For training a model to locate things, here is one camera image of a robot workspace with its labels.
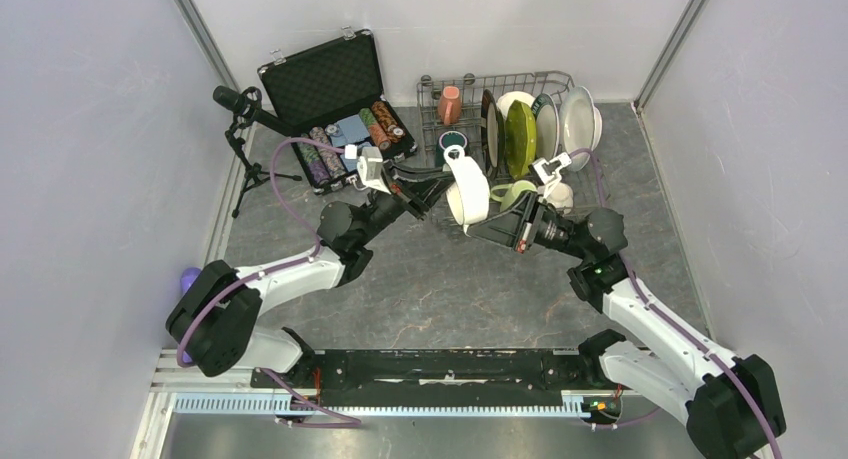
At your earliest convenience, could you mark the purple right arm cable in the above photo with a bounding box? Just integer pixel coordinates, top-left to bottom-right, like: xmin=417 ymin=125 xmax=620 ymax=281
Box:
xmin=569 ymin=147 xmax=786 ymax=459

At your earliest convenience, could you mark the dark striped plate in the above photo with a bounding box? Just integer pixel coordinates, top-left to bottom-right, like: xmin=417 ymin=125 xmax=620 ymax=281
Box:
xmin=481 ymin=89 xmax=505 ymax=180

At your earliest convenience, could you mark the small white cup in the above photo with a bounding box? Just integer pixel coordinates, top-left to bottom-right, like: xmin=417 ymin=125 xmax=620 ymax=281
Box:
xmin=542 ymin=181 xmax=574 ymax=214

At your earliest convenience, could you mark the teal rimmed patterned plate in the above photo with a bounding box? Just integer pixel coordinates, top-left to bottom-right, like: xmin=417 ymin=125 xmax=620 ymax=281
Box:
xmin=531 ymin=93 xmax=560 ymax=160

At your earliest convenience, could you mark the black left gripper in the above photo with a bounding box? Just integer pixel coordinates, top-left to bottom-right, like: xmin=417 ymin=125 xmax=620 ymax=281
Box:
xmin=356 ymin=159 xmax=461 ymax=246

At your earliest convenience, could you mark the grey wire dish rack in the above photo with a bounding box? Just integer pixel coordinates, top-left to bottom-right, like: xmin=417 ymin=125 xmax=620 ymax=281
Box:
xmin=415 ymin=70 xmax=612 ymax=235

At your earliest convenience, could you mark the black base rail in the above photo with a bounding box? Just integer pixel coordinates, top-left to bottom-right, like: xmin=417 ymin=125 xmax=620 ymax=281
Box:
xmin=280 ymin=348 xmax=621 ymax=408

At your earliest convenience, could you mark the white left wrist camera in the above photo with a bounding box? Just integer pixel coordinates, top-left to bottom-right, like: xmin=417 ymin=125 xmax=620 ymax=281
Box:
xmin=343 ymin=144 xmax=390 ymax=194

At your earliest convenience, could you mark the light green mug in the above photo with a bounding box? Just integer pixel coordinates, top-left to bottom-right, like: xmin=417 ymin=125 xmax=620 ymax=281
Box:
xmin=490 ymin=180 xmax=538 ymax=212

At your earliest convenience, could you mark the black microphone on tripod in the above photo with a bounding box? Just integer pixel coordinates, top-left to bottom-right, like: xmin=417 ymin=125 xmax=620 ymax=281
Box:
xmin=212 ymin=85 xmax=303 ymax=219

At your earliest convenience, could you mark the white two-handled soup cup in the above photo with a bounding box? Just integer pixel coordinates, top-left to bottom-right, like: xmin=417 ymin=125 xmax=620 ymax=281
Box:
xmin=443 ymin=146 xmax=490 ymax=236

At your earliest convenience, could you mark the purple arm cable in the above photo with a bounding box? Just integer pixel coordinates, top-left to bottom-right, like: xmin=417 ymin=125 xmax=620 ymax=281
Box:
xmin=175 ymin=136 xmax=366 ymax=429
xmin=569 ymin=147 xmax=786 ymax=459

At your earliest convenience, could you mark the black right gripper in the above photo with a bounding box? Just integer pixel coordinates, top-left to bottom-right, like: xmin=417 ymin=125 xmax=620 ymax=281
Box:
xmin=466 ymin=189 xmax=590 ymax=261

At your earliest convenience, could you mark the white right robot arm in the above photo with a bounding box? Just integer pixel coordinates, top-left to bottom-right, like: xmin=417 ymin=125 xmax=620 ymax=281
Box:
xmin=464 ymin=192 xmax=786 ymax=458

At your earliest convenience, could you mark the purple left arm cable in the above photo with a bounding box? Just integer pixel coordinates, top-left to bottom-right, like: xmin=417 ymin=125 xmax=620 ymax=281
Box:
xmin=175 ymin=136 xmax=366 ymax=429

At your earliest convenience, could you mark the white scalloped bowl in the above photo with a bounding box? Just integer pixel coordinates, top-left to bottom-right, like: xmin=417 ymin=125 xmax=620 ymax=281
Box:
xmin=496 ymin=91 xmax=535 ymax=118

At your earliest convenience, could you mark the white plain plate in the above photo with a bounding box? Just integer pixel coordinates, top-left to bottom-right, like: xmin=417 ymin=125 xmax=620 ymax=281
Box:
xmin=559 ymin=86 xmax=599 ymax=172

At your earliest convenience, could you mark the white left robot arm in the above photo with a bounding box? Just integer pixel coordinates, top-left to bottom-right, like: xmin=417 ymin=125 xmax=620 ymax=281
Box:
xmin=166 ymin=173 xmax=454 ymax=387

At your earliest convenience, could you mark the purple cylinder object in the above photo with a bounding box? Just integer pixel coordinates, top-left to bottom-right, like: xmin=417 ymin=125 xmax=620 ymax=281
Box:
xmin=179 ymin=267 xmax=201 ymax=296

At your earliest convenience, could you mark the green scalloped plate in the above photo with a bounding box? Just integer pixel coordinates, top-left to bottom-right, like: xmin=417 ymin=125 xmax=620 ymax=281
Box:
xmin=504 ymin=101 xmax=537 ymax=180

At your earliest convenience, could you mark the orange mug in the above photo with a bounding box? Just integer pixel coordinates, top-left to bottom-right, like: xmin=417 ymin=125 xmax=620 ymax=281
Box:
xmin=437 ymin=86 xmax=462 ymax=126

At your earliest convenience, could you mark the black poker chip case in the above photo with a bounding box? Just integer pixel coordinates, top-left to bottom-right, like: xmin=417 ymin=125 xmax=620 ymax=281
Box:
xmin=257 ymin=28 xmax=418 ymax=162

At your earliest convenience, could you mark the dark green mug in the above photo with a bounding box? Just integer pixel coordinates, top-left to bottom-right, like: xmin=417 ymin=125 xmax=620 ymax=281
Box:
xmin=435 ymin=130 xmax=468 ymax=168

